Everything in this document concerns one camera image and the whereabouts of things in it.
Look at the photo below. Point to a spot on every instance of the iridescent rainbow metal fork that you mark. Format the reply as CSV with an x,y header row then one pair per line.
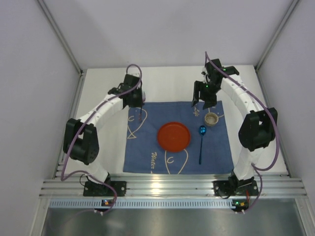
x,y
140,114

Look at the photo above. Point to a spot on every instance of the aluminium frame post right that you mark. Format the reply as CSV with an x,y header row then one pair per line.
x,y
276,34

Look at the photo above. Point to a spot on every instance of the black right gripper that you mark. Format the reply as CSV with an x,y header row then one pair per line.
x,y
204,92

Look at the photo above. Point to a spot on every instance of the blue fish print placemat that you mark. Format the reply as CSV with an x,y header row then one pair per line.
x,y
145,156

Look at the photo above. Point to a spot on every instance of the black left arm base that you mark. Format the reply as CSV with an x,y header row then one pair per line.
x,y
93,189

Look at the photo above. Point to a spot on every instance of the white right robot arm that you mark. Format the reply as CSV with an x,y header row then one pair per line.
x,y
257,130

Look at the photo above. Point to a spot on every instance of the aluminium front rail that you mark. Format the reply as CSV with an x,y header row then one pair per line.
x,y
167,186

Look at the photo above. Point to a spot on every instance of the aluminium frame post left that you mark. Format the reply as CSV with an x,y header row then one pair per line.
x,y
57,31

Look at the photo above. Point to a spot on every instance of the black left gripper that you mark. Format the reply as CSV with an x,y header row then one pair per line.
x,y
137,97

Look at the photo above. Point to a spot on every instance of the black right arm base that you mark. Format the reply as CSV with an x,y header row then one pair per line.
x,y
235,187

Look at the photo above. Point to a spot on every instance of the slotted grey cable duct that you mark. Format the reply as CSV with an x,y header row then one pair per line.
x,y
147,203

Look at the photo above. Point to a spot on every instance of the orange plastic plate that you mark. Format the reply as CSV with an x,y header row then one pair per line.
x,y
173,137

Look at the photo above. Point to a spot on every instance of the blue metal spoon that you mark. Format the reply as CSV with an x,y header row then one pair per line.
x,y
202,131

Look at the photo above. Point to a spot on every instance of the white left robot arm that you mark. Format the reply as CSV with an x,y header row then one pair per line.
x,y
81,142

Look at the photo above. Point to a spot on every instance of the speckled beige ceramic cup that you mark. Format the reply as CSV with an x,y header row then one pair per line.
x,y
211,119

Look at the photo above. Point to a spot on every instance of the aluminium frame post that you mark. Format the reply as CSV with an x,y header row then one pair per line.
x,y
57,31
276,34

